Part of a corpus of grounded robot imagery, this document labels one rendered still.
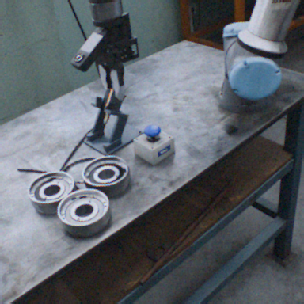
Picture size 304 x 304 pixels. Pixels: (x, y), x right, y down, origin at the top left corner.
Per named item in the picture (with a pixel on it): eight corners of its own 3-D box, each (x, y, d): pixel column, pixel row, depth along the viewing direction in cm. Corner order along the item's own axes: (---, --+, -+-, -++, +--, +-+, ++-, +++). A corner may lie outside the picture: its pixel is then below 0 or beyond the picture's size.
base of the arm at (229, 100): (240, 83, 121) (240, 54, 116) (282, 98, 110) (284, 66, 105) (208, 102, 114) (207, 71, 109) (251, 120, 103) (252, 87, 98)
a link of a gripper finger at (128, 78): (142, 94, 101) (134, 61, 97) (124, 104, 98) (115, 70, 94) (133, 93, 103) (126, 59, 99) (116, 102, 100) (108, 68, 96)
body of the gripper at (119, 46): (140, 59, 97) (134, 13, 91) (114, 72, 93) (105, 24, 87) (120, 53, 103) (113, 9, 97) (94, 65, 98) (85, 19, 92)
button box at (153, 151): (153, 166, 93) (152, 149, 90) (134, 154, 98) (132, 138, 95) (178, 150, 97) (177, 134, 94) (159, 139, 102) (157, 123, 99)
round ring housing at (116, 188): (128, 165, 94) (126, 152, 92) (134, 195, 85) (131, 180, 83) (85, 173, 94) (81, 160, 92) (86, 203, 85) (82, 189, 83)
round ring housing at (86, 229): (115, 233, 76) (112, 219, 74) (62, 244, 76) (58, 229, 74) (108, 199, 85) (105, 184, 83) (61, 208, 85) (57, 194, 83)
